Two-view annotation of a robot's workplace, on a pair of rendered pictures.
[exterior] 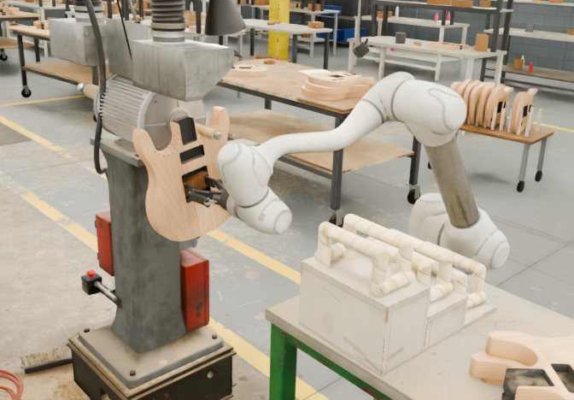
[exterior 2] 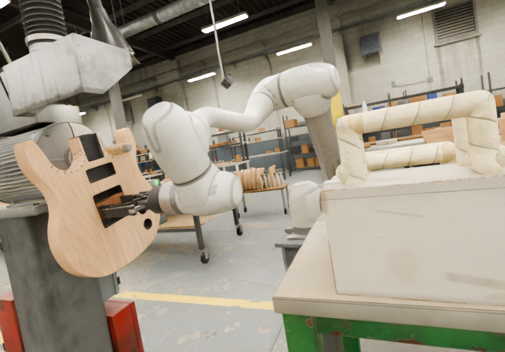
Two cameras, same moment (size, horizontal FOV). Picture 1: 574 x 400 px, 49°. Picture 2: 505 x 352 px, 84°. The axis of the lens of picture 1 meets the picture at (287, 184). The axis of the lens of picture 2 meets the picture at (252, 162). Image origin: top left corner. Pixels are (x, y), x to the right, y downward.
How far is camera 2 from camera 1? 116 cm
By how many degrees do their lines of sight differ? 28
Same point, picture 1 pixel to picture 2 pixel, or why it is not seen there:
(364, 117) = (261, 102)
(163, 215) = (77, 247)
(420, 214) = (300, 195)
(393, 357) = not seen: outside the picture
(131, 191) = (32, 250)
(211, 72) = (109, 66)
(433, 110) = (321, 74)
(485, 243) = not seen: hidden behind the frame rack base
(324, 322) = (393, 268)
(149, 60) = (28, 73)
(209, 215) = (133, 239)
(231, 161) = (164, 116)
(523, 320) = not seen: hidden behind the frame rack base
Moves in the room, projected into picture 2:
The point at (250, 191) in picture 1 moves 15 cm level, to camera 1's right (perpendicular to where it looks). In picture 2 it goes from (195, 155) to (258, 144)
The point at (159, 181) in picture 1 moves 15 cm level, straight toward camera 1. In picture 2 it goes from (63, 204) to (65, 209)
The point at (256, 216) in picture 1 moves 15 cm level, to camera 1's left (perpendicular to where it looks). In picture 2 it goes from (206, 191) to (134, 207)
